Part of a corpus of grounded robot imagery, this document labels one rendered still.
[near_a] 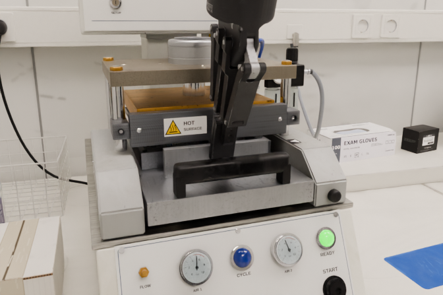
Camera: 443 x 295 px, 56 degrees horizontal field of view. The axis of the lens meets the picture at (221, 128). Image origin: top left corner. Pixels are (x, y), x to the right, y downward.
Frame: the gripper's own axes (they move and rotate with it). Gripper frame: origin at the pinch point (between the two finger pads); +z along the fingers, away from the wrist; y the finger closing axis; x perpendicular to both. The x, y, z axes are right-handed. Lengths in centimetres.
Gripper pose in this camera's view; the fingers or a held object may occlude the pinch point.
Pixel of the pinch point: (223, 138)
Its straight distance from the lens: 54.3
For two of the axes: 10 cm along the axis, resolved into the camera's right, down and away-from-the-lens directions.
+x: 9.5, -0.8, 3.1
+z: -1.1, 8.3, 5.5
